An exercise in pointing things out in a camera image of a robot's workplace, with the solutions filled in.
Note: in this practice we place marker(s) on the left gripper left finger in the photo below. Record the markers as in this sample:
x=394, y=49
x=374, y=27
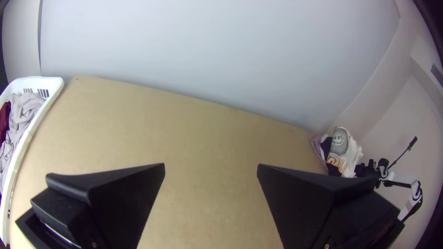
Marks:
x=114, y=204

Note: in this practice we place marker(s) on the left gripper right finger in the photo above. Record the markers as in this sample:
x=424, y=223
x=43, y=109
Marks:
x=311, y=211

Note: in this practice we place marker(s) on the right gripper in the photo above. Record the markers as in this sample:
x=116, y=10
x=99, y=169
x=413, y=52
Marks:
x=367, y=169

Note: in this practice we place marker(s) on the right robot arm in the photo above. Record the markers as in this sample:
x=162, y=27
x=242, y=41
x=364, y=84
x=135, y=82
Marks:
x=403, y=180

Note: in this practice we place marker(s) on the pile of folded clothes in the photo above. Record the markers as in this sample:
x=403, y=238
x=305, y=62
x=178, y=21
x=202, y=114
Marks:
x=341, y=148

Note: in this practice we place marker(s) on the white laundry basket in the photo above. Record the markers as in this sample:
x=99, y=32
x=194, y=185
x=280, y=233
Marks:
x=38, y=110

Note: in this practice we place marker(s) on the heap of clothes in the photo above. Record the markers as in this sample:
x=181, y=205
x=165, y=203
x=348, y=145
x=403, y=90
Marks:
x=20, y=114

